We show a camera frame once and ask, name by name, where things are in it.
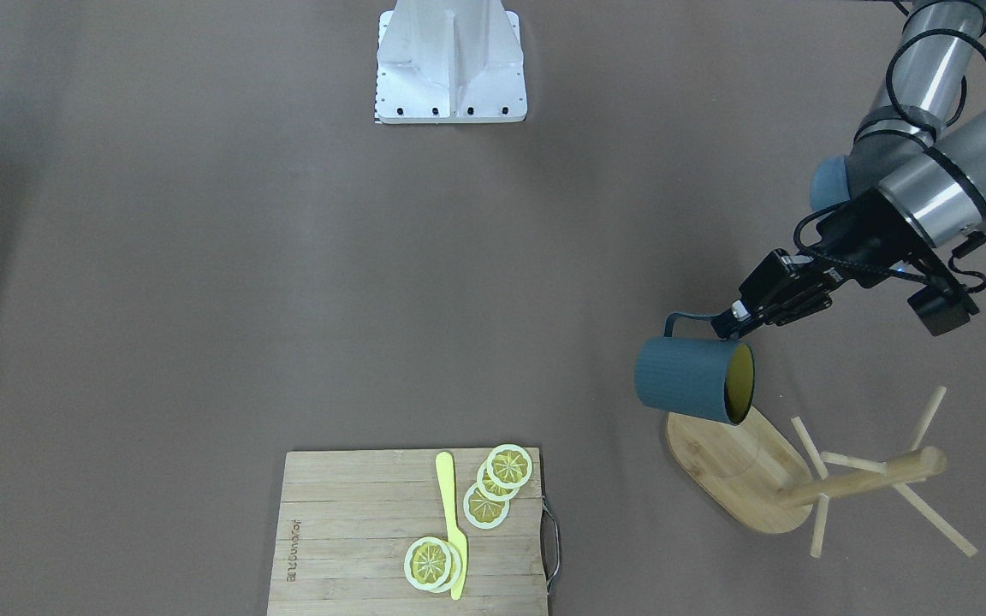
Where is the yellow plastic knife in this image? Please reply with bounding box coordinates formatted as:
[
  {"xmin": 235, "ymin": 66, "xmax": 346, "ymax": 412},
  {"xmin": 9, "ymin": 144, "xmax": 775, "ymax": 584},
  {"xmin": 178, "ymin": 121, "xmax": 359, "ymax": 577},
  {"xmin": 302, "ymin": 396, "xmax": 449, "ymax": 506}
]
[{"xmin": 435, "ymin": 451, "xmax": 469, "ymax": 601}]

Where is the black braided cable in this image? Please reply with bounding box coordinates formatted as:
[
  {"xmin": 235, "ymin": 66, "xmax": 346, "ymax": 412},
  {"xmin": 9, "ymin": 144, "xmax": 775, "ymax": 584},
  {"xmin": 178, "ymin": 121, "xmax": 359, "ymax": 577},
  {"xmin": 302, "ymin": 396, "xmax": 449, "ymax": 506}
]
[{"xmin": 793, "ymin": 0, "xmax": 986, "ymax": 287}]

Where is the wooden cup rack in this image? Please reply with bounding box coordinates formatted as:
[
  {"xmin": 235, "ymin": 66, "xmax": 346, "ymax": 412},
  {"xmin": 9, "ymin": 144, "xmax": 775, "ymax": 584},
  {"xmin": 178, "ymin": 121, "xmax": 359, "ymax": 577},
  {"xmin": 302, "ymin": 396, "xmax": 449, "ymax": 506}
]
[{"xmin": 665, "ymin": 386, "xmax": 977, "ymax": 558}]

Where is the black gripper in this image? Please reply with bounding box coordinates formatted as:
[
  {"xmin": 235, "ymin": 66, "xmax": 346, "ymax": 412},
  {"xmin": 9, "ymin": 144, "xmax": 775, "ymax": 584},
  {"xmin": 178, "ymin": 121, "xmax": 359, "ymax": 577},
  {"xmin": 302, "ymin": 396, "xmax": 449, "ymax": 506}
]
[{"xmin": 710, "ymin": 188, "xmax": 943, "ymax": 340}]

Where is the lemon slice under knife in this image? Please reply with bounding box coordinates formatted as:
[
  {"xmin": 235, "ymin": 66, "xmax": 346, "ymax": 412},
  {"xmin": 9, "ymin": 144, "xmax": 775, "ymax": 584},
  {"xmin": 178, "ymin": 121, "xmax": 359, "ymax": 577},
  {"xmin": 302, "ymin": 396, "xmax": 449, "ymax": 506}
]
[{"xmin": 431, "ymin": 542, "xmax": 466, "ymax": 594}]

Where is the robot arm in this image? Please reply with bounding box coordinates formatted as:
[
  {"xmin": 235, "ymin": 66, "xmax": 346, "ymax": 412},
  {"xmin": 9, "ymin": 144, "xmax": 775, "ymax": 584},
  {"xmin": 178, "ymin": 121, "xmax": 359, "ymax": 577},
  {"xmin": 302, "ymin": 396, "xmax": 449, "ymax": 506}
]
[{"xmin": 710, "ymin": 1, "xmax": 986, "ymax": 340}]

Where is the lemon slice front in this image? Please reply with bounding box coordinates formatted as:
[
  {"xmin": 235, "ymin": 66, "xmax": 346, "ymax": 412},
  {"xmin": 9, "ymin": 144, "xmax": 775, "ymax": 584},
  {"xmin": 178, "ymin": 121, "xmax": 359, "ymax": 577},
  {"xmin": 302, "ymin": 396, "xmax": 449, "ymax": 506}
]
[{"xmin": 403, "ymin": 536, "xmax": 450, "ymax": 592}]

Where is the wooden cutting board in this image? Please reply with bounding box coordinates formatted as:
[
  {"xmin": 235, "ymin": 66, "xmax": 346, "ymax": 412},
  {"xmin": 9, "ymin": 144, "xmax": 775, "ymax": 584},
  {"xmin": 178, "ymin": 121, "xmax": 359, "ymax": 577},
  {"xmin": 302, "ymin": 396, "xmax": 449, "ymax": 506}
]
[{"xmin": 267, "ymin": 444, "xmax": 560, "ymax": 615}]

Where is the lemon slice middle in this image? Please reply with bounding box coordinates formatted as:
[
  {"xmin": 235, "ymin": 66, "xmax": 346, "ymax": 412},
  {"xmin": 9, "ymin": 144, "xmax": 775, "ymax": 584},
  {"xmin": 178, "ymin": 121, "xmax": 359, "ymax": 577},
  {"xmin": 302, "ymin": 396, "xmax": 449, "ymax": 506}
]
[{"xmin": 476, "ymin": 463, "xmax": 520, "ymax": 503}]

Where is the dark blue cup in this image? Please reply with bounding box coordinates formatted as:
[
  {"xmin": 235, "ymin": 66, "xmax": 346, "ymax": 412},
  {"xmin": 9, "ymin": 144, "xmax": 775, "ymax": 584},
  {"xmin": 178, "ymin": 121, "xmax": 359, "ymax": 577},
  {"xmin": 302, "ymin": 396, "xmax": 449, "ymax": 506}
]
[{"xmin": 633, "ymin": 311, "xmax": 756, "ymax": 425}]

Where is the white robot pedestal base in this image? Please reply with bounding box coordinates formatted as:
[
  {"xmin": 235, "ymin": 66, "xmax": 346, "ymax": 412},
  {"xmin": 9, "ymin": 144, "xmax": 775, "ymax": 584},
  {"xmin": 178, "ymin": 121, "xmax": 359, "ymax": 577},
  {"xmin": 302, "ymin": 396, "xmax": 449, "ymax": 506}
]
[{"xmin": 373, "ymin": 1, "xmax": 528, "ymax": 125}]

